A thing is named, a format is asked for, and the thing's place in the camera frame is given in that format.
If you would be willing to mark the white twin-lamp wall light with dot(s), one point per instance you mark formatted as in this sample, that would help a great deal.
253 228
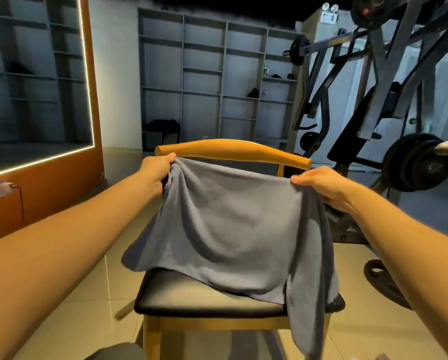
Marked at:
330 12

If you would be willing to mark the black and grey gym machine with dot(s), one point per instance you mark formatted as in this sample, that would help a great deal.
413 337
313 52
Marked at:
389 78

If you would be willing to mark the white wall socket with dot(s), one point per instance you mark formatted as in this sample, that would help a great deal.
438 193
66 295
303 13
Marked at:
2 189

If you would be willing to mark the grey shelf unit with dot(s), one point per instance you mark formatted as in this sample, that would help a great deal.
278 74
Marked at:
209 71

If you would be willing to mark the person's left forearm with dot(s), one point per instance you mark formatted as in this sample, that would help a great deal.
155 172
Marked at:
51 251

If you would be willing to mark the single blue-grey towel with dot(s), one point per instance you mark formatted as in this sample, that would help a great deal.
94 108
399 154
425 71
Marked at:
231 228

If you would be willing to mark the person's right hand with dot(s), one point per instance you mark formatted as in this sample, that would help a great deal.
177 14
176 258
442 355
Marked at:
323 183

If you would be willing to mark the wooden chair with black seat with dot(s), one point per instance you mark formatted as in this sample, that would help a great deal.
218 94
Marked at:
186 296

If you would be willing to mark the person's left leg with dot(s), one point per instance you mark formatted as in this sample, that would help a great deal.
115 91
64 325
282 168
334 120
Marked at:
119 351

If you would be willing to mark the wall mirror with light strip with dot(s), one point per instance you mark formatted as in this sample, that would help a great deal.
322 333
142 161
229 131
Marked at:
32 71

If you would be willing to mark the person's right forearm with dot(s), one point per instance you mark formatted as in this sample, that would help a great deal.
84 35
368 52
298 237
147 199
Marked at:
411 243

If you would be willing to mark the mounted black weight plate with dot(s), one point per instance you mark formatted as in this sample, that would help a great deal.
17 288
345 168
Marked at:
415 162

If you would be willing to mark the person's left hand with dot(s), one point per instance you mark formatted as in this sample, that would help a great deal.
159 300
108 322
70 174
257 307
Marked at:
158 170

